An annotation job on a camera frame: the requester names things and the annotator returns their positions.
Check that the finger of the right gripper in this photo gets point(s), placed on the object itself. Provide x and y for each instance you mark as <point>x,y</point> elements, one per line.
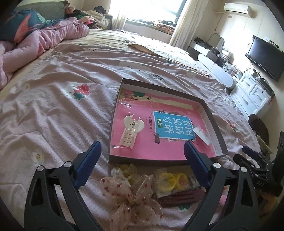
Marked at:
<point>252,170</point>
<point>255,155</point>

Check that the polka dot fabric bow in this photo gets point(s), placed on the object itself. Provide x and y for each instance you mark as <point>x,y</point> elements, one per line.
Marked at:
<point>131,204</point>

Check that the white drawer dresser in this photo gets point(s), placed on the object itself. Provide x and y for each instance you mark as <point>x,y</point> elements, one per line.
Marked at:
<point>251,97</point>

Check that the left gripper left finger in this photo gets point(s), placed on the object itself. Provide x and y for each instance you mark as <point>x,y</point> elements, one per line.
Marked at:
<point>42,209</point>

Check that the heart shaped mirror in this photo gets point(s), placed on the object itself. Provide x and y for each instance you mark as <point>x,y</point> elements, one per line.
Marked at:
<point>216,41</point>

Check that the white vanity desk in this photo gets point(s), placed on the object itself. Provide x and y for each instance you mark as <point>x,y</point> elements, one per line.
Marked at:
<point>209,58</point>

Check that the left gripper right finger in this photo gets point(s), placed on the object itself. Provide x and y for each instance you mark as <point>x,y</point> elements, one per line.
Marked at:
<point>240,211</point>

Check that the dark shallow cardboard box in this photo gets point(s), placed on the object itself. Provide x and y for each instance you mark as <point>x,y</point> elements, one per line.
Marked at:
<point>213,129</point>

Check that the dark floral duvet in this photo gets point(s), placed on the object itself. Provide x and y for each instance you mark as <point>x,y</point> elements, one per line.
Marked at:
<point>22,23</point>

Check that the bag of yellow rings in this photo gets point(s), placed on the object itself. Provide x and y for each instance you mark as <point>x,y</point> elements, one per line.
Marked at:
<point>174,179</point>

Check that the wall mounted television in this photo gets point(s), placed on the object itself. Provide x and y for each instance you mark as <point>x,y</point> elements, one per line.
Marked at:
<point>266,57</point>

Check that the grey padded headboard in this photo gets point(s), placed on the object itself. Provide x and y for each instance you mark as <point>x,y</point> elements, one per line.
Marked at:
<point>50,10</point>

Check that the dark red hair clip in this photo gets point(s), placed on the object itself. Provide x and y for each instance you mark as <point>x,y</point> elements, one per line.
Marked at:
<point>181,198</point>

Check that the cream window curtain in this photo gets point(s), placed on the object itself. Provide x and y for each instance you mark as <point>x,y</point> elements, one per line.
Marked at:
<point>187,23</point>

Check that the pile of clothes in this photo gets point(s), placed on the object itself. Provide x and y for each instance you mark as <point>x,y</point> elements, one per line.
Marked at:
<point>94,19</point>

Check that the pink quilted blanket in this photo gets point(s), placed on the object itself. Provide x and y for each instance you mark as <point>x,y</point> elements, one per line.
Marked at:
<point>14,57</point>

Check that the pink fluffy pompom clip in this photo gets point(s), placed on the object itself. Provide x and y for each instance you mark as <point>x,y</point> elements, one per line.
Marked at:
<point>223,197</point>

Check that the clothes on window sill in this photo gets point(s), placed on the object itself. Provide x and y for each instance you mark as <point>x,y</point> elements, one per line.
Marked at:
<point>161,25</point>

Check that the white air conditioner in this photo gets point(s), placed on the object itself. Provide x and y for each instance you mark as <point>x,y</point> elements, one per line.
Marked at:
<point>240,9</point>

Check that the cream white claw clip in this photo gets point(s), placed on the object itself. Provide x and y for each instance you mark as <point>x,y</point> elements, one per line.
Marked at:
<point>132,128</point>

